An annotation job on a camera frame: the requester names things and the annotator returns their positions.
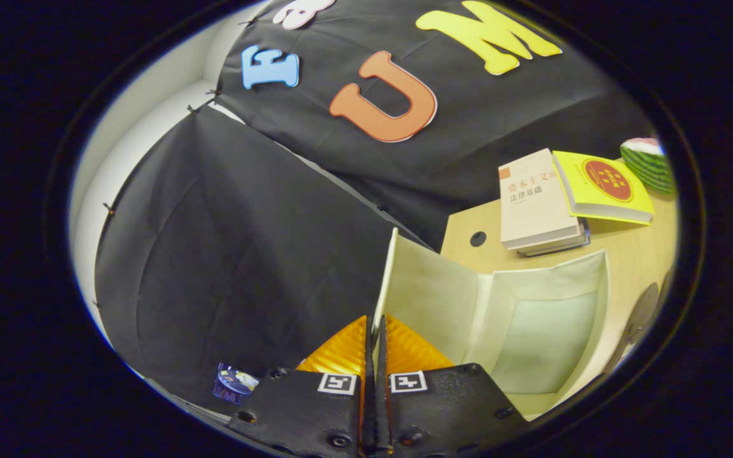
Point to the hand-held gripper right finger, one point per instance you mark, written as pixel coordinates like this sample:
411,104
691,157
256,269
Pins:
443,407

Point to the white fabric storage box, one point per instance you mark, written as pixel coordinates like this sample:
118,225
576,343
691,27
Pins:
532,331

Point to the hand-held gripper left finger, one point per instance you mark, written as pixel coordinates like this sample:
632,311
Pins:
315,413

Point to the yellow book with red circle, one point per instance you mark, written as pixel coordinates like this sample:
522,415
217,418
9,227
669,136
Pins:
576,191

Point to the beige book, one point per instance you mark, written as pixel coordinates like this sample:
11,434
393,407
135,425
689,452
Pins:
532,203

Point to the black backdrop cloth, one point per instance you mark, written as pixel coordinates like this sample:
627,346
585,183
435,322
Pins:
245,254

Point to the watermelon slice plush toy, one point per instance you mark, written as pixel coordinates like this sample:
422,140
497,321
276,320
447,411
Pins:
649,168

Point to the blue printed packet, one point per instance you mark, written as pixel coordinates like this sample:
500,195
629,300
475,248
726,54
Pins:
233,385

